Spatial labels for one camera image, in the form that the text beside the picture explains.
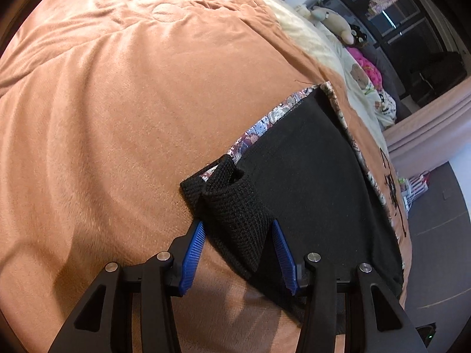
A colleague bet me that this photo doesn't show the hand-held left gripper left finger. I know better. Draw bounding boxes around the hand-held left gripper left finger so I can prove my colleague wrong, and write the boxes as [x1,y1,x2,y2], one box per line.
[48,222,207,353]

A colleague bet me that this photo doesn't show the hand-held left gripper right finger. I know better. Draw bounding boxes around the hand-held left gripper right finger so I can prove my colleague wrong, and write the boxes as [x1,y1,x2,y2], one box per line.
[271,220,429,353]

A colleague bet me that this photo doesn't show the black pants with floral lining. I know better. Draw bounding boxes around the black pants with floral lining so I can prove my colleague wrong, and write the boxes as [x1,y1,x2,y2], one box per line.
[180,84,405,328]

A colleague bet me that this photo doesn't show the striped box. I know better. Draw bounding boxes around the striped box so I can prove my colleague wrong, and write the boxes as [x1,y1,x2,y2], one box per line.
[399,171,431,207]

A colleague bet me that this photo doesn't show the orange blanket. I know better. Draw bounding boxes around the orange blanket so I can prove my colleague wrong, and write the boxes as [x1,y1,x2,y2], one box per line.
[0,0,413,353]

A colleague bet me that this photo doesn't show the black speaker box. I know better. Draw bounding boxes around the black speaker box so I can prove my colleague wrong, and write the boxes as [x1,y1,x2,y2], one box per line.
[416,324,438,347]

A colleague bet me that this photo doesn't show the cream quilt with bear print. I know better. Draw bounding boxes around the cream quilt with bear print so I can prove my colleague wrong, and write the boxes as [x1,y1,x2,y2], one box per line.
[342,44,398,129]

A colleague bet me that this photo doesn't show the pink curtain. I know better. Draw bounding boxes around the pink curtain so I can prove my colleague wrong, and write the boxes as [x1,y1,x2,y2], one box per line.
[383,77,471,159]

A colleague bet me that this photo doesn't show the dark grey couch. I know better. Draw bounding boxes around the dark grey couch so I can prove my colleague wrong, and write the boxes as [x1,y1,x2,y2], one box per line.
[368,44,410,118]

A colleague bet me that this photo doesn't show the pink plush toy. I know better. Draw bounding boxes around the pink plush toy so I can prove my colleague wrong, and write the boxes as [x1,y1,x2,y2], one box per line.
[348,46,383,89]

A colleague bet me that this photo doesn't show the cream fluffy blanket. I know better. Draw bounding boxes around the cream fluffy blanket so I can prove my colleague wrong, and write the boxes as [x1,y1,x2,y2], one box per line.
[221,0,354,81]

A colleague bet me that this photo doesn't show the dark plush toy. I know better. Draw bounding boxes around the dark plush toy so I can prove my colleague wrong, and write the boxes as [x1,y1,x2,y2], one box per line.
[349,24,369,45]

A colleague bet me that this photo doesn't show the dark armchair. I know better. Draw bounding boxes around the dark armchair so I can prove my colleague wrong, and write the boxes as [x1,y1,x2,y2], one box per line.
[410,51,464,104]

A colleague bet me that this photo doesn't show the white plush toy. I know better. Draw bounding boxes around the white plush toy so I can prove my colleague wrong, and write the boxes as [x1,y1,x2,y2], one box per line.
[311,5,354,43]

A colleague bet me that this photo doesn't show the dark window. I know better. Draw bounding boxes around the dark window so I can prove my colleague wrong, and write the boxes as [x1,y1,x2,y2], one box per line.
[313,0,455,81]

